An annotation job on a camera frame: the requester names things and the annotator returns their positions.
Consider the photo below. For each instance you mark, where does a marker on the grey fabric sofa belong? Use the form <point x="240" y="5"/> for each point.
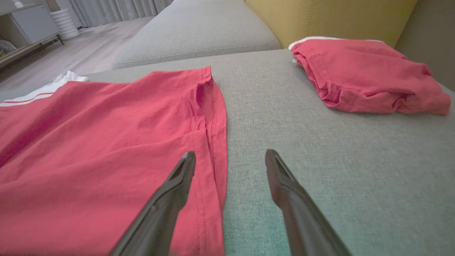
<point x="337" y="149"/>

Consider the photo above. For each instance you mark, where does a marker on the red white striped shorts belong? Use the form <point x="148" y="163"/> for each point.
<point x="99" y="149"/>

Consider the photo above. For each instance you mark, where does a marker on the white low cabinet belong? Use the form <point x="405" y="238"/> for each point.
<point x="32" y="28"/>

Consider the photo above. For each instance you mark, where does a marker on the taupe sofa back panel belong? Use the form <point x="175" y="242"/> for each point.
<point x="432" y="39"/>

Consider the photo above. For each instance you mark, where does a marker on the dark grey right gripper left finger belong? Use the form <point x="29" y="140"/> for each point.
<point x="160" y="213"/>

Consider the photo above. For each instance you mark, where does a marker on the red shorts white waistband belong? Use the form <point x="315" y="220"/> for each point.
<point x="362" y="78"/>

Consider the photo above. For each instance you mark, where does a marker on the grey sofa seat cushion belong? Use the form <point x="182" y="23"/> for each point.
<point x="199" y="32"/>

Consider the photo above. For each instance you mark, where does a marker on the grey pleated curtain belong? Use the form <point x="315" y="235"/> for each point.
<point x="117" y="10"/>

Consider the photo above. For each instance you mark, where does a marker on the white ribbed cylinder appliance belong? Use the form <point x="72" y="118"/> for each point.
<point x="65" y="25"/>

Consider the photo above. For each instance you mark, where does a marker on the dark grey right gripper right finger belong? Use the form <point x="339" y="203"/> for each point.
<point x="302" y="220"/>

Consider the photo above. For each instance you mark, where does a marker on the yellow sofa backrest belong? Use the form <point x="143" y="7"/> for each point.
<point x="337" y="19"/>

